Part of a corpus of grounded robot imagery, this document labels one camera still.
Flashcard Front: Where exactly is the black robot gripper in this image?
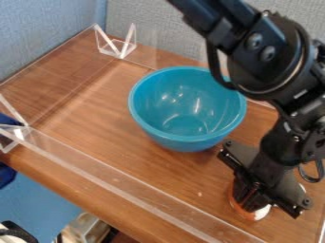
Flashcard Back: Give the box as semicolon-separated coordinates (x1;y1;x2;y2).
217;140;312;218

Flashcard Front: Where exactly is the blue bowl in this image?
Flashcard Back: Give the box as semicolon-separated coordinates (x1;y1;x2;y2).
128;66;247;152

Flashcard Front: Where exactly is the brown and white toy mushroom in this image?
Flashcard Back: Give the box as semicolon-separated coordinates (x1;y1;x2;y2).
228;183;284;221

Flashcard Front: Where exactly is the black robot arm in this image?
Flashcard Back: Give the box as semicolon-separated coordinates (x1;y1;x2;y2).
165;0;325;217

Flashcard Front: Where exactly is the clear acrylic back barrier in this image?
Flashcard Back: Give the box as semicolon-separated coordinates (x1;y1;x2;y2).
125;31;325;125

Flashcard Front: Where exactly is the clear acrylic barrier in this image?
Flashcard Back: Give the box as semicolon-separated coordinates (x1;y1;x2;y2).
125;31;325;125
0;122;271;243

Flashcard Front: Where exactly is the clear acrylic front barrier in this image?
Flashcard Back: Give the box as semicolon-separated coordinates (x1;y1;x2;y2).
0;122;271;243

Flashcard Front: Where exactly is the blue cloth object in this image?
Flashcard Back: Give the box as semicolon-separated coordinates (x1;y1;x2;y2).
0;112;22;190

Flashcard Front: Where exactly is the black and white object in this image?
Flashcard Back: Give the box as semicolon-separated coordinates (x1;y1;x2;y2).
0;221;38;243

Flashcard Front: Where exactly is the metal table frame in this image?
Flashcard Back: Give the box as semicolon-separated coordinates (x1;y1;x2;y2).
52;213;112;243

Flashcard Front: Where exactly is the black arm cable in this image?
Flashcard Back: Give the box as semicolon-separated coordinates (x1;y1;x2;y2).
204;41;242;93

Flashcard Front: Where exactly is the clear acrylic corner bracket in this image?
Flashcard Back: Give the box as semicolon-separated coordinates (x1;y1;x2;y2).
92;24;137;59

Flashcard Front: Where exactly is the clear acrylic left bracket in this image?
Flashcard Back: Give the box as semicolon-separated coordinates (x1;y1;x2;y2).
0;94;30;154

